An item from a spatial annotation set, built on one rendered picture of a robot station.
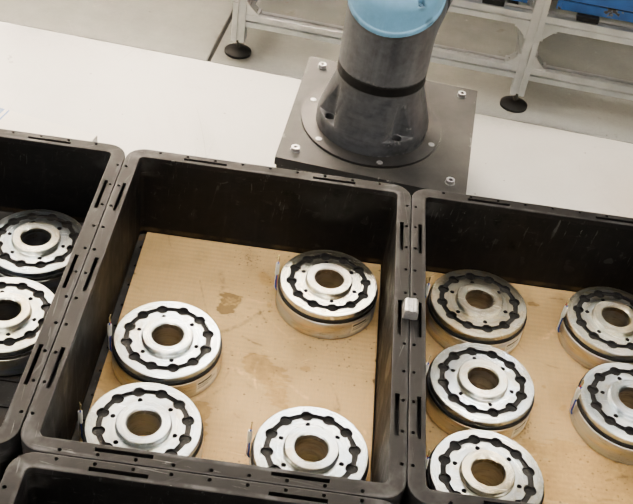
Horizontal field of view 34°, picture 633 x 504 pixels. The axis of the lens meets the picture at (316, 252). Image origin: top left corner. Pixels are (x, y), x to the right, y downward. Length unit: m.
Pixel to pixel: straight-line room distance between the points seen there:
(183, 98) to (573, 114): 1.73
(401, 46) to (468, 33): 2.15
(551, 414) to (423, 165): 0.44
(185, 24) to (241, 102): 1.65
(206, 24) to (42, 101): 1.70
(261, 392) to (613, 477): 0.34
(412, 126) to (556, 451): 0.52
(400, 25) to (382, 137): 0.16
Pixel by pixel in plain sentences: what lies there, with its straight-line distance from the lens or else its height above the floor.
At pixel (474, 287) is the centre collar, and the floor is 0.87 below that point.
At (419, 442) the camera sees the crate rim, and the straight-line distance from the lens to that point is 0.84.
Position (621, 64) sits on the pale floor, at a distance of 3.46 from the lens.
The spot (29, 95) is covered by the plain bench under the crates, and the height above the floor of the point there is 0.70.
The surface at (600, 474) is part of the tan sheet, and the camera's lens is 1.00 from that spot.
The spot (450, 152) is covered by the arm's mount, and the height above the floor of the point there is 0.80.
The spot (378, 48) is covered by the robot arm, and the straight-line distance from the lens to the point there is 1.27.
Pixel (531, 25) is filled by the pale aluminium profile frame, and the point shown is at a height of 0.27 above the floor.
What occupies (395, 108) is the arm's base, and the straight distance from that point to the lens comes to 1.32.
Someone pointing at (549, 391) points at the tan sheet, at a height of 0.83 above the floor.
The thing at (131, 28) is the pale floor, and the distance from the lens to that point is 3.21.
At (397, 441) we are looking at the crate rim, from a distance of 0.83.
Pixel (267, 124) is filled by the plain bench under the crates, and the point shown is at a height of 0.70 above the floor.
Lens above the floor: 1.57
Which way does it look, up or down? 41 degrees down
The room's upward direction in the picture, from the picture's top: 9 degrees clockwise
